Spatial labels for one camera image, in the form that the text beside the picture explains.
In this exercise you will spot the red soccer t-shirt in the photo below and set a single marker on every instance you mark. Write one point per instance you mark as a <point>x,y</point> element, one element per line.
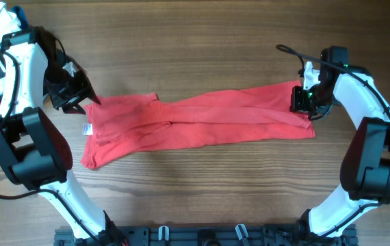
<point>125,124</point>

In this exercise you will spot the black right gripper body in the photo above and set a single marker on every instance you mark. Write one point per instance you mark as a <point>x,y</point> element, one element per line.
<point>310,101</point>

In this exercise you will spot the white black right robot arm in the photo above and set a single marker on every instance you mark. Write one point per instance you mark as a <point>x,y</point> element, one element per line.
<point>331,80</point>

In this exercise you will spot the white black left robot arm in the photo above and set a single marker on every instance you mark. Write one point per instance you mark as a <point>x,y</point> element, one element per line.
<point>33,153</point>

